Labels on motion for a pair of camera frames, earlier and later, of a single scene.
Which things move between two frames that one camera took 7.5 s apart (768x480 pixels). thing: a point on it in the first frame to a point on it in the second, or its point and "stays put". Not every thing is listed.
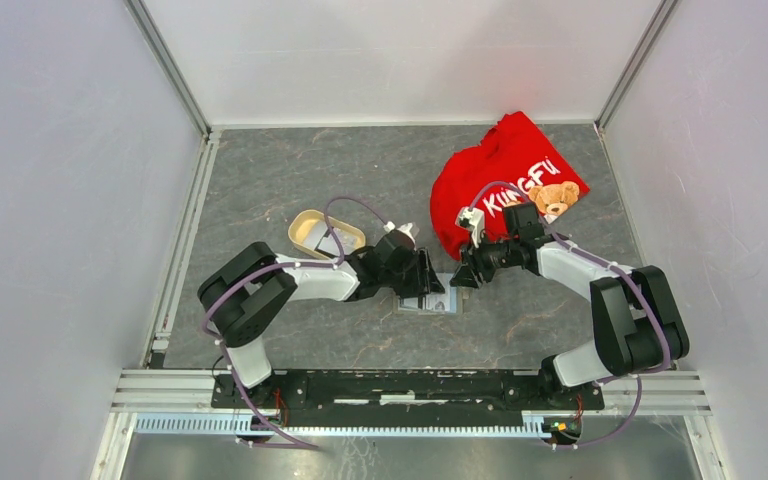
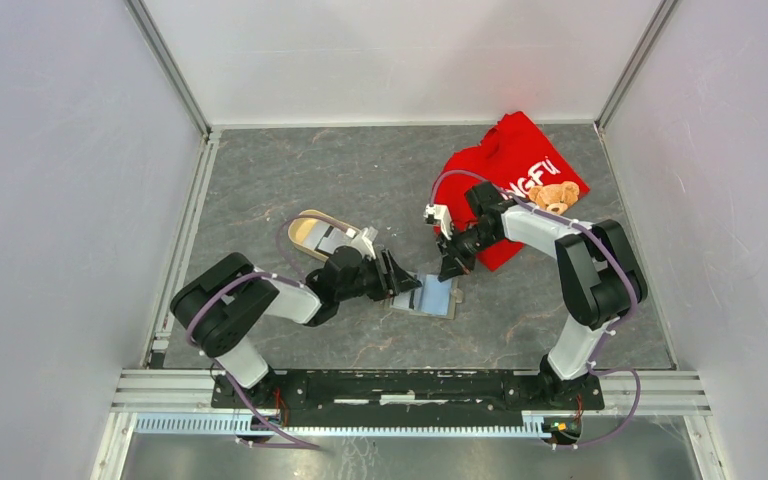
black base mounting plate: (413, 394) stays put
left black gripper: (424, 280) to (397, 278)
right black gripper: (477, 261) to (451, 266)
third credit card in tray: (328, 243) stays put
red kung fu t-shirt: (515, 163) stays put
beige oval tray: (309, 229) stays put
